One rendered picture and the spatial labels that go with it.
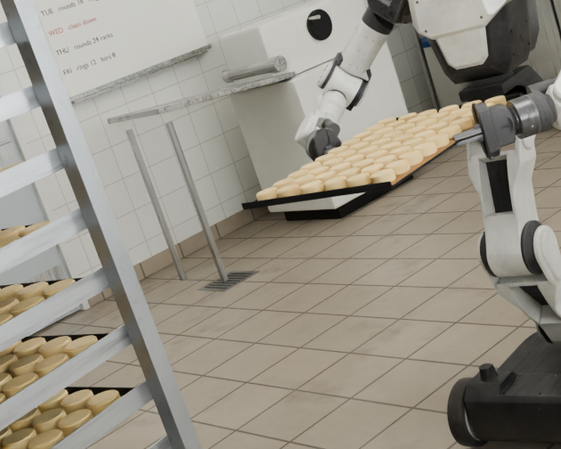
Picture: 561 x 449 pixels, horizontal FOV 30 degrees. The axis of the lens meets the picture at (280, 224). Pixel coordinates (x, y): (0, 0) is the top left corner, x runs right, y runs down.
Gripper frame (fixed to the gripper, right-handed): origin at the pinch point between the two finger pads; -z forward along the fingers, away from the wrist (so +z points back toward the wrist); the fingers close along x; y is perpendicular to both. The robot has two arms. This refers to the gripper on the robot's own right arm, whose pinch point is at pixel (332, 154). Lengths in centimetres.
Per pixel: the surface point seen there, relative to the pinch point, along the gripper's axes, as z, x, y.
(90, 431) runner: -115, -4, -57
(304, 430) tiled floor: 78, -100, -28
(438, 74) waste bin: 475, -57, 143
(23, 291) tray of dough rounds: -103, 14, -61
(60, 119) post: -109, 37, -46
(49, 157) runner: -108, 32, -50
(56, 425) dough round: -108, -5, -62
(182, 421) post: -108, -10, -45
